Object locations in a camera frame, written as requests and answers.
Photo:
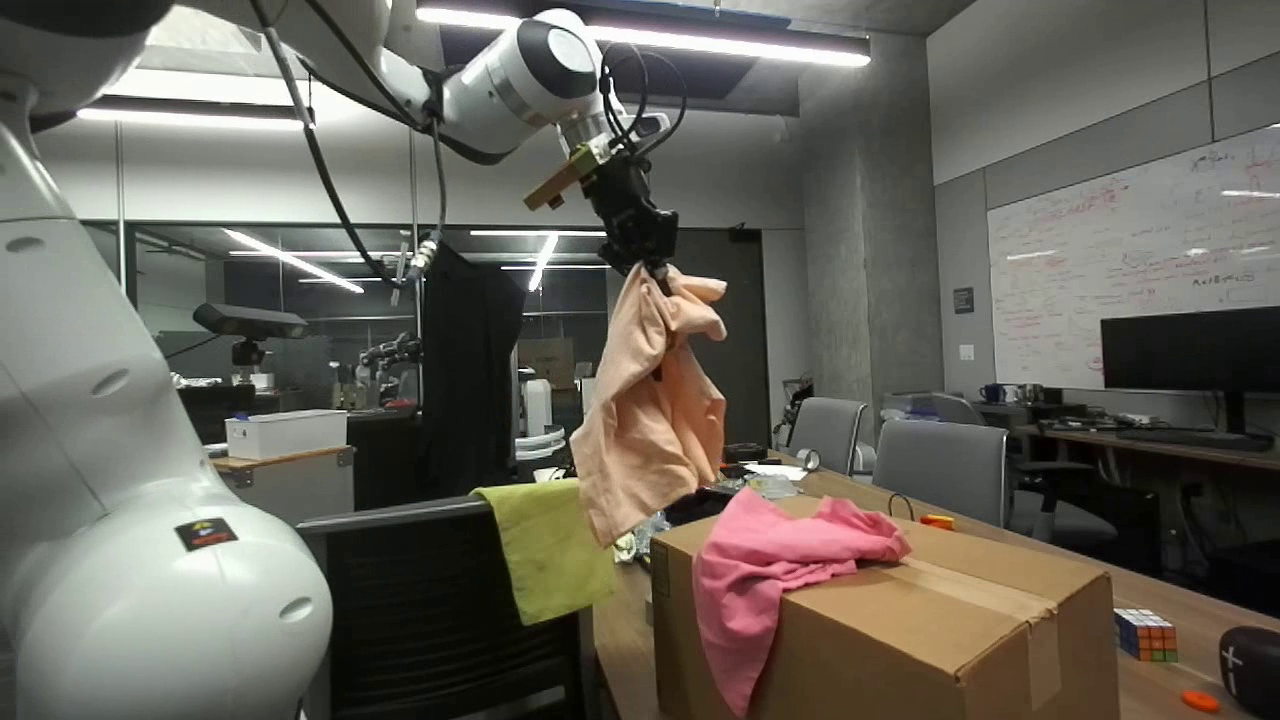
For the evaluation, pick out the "black camera on stand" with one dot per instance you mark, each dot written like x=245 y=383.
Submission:
x=245 y=321

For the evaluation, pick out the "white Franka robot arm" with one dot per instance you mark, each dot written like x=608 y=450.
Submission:
x=107 y=601

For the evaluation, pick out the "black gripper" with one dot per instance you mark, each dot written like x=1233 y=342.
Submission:
x=633 y=223

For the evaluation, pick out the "wall whiteboard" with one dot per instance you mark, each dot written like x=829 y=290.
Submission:
x=1132 y=252

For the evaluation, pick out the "Rubik's cube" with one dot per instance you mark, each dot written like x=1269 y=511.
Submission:
x=1147 y=634

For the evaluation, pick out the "black rounded speaker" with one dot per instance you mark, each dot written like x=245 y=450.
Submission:
x=1253 y=675

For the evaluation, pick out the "grey office chair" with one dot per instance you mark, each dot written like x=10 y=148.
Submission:
x=940 y=465
x=829 y=430

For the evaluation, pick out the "tan wrist camera mount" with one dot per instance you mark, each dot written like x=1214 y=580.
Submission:
x=566 y=172

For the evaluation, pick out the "white storage box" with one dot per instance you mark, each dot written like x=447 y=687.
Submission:
x=287 y=433

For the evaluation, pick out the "brown cardboard box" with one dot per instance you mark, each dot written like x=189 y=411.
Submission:
x=934 y=643

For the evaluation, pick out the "mesh-back office chair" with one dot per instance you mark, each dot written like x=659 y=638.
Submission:
x=424 y=627

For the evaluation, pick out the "pink shirt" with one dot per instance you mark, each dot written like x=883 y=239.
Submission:
x=760 y=572

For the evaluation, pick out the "small orange table object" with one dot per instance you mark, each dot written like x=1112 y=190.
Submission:
x=939 y=523

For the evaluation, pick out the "small flat orange piece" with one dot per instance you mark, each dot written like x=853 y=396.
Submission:
x=1201 y=703

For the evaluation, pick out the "yellow-green towel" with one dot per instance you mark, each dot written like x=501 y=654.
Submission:
x=552 y=554

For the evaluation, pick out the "tall black panel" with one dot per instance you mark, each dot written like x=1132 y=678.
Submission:
x=464 y=375

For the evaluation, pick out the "white paper sheets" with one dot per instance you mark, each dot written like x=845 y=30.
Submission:
x=773 y=472

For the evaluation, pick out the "crumpled clear plastic wrapper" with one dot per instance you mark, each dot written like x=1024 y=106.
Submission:
x=641 y=539

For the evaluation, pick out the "long ceiling light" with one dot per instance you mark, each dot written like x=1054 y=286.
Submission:
x=746 y=40

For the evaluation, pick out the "black computer monitor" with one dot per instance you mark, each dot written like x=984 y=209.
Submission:
x=1193 y=348

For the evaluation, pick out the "wooden office desk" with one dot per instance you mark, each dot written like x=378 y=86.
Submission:
x=1162 y=453

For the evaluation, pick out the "dark grey door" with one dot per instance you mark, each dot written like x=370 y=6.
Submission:
x=746 y=333

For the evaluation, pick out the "peach shirt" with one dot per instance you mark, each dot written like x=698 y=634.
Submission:
x=652 y=413

